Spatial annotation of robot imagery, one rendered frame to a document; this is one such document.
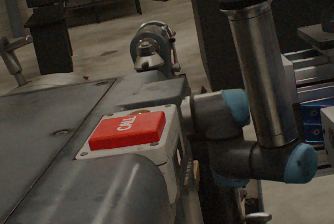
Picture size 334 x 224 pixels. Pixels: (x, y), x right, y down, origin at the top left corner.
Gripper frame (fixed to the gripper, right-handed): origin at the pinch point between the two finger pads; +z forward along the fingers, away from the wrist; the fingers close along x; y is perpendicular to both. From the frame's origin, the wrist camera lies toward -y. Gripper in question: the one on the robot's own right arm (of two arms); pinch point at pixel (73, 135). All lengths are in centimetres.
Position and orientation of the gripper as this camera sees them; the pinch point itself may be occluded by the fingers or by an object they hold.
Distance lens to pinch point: 126.8
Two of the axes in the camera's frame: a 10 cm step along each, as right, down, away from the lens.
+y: 1.0, -2.6, 9.6
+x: -1.8, -9.5, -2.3
